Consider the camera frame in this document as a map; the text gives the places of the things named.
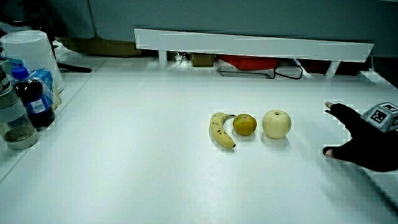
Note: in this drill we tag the person's right hand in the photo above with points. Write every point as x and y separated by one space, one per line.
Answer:
367 146

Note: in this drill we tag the pale yellow round pear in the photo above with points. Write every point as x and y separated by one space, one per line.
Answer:
276 124

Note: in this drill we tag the greenish yellow orange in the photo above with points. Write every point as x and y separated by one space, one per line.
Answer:
244 125

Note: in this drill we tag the grey flat tray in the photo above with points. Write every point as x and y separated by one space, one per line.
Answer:
245 73

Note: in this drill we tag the red box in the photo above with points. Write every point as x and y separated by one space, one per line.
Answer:
248 62

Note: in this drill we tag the yellow spotted banana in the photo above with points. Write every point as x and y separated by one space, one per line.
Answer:
218 132

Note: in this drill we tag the white desk riser shelf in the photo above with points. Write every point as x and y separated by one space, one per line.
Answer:
248 45

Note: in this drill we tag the small brown box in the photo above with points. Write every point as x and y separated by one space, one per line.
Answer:
202 59

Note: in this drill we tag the brown cardboard box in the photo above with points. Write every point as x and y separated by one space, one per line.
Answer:
99 46

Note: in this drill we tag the black flat stand base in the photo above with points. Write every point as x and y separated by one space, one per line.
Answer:
74 68

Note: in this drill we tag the blue carton pack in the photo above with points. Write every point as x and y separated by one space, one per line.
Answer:
46 84

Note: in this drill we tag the dark soda bottle blue cap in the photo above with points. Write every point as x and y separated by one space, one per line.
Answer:
33 101

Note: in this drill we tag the white plastic canister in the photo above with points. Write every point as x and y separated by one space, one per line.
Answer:
34 53

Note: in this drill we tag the clear glass jar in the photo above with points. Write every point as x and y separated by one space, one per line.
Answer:
14 121

